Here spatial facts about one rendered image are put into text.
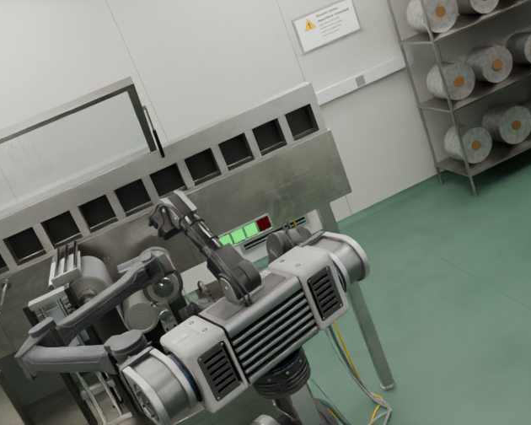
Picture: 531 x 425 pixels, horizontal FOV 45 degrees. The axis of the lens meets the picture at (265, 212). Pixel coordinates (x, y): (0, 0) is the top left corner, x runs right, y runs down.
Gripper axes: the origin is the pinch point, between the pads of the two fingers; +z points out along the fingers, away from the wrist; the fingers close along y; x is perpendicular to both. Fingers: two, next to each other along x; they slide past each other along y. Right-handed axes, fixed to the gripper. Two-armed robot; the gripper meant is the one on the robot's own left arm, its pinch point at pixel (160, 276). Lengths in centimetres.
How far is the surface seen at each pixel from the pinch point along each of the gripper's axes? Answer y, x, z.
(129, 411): -32, -30, 27
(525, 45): 319, 106, 213
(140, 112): 20, 52, -16
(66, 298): -30.4, 6.7, -4.5
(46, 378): -62, 4, 57
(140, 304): -11.8, 0.1, 17.1
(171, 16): 82, 235, 166
